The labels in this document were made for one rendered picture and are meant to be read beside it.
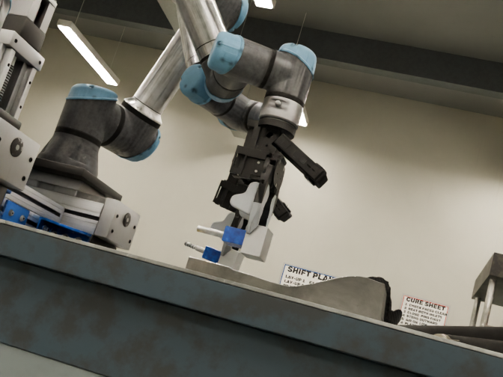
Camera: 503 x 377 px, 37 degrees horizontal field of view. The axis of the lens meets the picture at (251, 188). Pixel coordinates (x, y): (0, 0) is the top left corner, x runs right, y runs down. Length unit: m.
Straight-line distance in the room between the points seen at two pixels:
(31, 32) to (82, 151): 0.30
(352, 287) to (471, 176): 7.71
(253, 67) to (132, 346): 0.69
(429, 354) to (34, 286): 0.43
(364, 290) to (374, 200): 7.56
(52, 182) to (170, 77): 0.40
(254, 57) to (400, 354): 0.76
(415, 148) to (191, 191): 2.75
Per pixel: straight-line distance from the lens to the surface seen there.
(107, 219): 1.72
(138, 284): 0.80
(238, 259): 1.61
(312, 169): 1.32
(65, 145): 1.83
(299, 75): 1.38
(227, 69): 1.37
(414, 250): 8.79
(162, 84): 1.94
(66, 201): 1.78
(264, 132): 1.36
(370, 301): 1.38
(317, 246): 8.83
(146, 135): 1.95
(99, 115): 1.86
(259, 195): 1.29
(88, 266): 0.82
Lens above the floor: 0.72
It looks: 13 degrees up
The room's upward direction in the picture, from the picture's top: 17 degrees clockwise
